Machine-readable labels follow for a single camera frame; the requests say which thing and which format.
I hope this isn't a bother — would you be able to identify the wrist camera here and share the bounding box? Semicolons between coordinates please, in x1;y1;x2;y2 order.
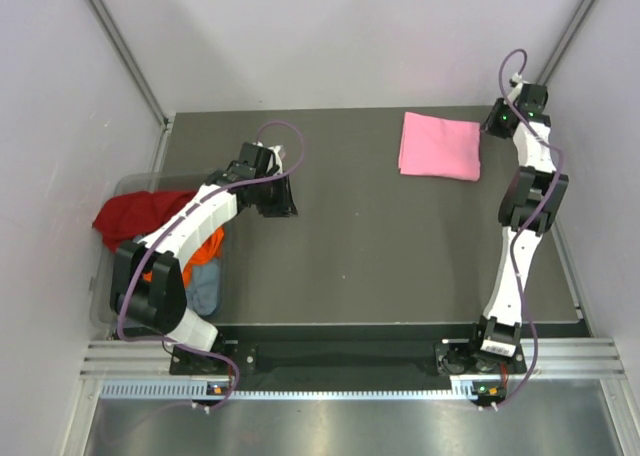
230;143;285;179
509;76;551;126

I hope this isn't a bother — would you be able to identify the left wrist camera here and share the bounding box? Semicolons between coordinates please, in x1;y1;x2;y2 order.
230;143;285;179

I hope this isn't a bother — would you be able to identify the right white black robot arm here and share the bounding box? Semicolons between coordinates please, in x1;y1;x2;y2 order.
466;97;569;372

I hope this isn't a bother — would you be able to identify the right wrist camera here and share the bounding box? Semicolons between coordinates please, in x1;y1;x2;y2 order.
509;76;551;126

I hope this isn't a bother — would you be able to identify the slotted cable duct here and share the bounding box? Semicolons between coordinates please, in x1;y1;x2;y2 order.
99;379;506;401

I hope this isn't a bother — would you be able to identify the grey blue t shirt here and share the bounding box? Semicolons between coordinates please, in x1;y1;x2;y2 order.
186;258;222;316

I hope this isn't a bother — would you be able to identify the orange t shirt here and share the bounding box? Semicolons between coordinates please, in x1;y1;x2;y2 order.
155;222;225;288

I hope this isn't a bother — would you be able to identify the pink t shirt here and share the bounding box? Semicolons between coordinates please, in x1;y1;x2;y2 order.
398;112;481;182

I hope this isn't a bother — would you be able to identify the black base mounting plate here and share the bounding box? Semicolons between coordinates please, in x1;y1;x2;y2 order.
168;339;529;377

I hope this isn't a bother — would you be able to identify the red t shirt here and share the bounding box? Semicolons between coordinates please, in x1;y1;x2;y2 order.
92;191;196;253

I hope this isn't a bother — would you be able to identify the clear plastic bin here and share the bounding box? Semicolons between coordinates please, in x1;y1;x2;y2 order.
89;168;234;328

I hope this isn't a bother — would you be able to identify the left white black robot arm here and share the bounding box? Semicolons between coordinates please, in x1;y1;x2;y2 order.
110;171;297;373

